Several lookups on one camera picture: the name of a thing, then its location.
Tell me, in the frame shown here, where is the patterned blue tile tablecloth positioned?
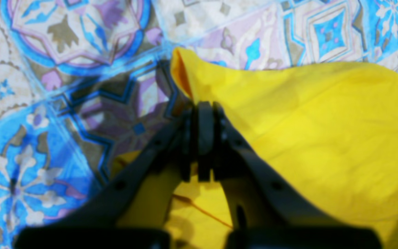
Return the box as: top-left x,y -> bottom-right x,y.
0,0 -> 398,249

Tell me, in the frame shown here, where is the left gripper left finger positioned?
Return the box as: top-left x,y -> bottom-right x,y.
14,102 -> 214,249

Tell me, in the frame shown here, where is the yellow T-shirt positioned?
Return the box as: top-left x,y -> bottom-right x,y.
111,47 -> 398,249

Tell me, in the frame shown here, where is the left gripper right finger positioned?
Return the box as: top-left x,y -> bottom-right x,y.
213,102 -> 382,249

